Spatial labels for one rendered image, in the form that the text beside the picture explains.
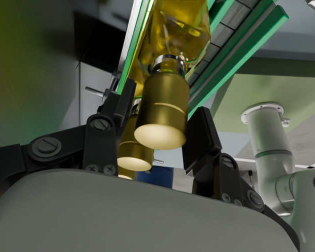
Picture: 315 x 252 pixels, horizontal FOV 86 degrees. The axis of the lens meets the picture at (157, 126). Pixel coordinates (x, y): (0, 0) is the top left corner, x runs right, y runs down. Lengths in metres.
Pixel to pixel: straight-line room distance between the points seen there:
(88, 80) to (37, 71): 0.29
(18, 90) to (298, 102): 0.67
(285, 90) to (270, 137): 0.14
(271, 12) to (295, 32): 0.27
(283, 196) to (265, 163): 0.10
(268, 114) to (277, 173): 0.18
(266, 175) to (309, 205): 0.14
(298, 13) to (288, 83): 0.16
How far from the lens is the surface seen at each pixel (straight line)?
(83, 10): 0.43
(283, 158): 0.57
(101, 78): 0.49
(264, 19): 0.32
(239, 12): 0.37
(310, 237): 0.44
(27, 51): 0.21
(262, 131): 0.59
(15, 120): 0.22
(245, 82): 0.54
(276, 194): 0.53
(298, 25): 0.58
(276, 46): 0.59
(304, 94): 0.65
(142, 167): 0.16
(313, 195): 0.47
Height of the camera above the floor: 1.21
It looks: 33 degrees down
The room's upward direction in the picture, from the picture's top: 171 degrees counter-clockwise
